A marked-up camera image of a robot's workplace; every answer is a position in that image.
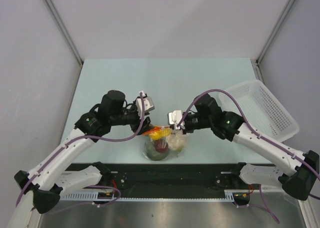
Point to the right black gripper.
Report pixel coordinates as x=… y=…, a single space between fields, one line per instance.
x=186 y=129

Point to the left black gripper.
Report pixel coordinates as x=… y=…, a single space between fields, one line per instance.
x=145 y=125

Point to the yellow pepper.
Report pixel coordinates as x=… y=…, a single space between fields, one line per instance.
x=160 y=133

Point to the green melon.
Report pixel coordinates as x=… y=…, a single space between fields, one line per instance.
x=154 y=155

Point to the clear zip top bag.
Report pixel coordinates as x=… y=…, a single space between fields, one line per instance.
x=149 y=141

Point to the white cauliflower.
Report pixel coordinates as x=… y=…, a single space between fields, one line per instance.
x=177 y=142

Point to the dark red plum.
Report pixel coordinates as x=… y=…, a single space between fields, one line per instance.
x=161 y=146

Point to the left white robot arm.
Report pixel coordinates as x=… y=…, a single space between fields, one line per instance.
x=91 y=127

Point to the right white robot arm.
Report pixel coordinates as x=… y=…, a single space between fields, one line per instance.
x=299 y=170

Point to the white plastic basket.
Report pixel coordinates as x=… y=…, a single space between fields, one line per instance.
x=261 y=108

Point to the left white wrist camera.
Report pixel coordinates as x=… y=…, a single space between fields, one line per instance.
x=144 y=103

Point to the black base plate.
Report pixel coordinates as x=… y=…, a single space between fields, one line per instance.
x=173 y=181

